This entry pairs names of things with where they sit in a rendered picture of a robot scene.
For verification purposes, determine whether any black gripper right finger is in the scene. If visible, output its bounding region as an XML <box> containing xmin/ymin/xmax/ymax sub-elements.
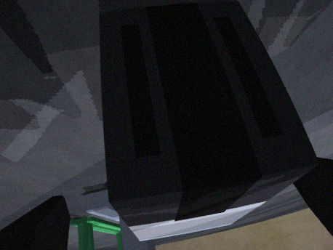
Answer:
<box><xmin>293</xmin><ymin>158</ymin><xmax>333</xmax><ymax>236</ymax></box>

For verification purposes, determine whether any green pin cradle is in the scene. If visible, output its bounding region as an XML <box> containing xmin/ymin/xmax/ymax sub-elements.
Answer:
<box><xmin>71</xmin><ymin>217</ymin><xmax>123</xmax><ymax>250</ymax></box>

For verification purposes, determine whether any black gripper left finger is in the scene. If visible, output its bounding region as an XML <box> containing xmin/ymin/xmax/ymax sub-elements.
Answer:
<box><xmin>0</xmin><ymin>195</ymin><xmax>71</xmax><ymax>250</ymax></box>

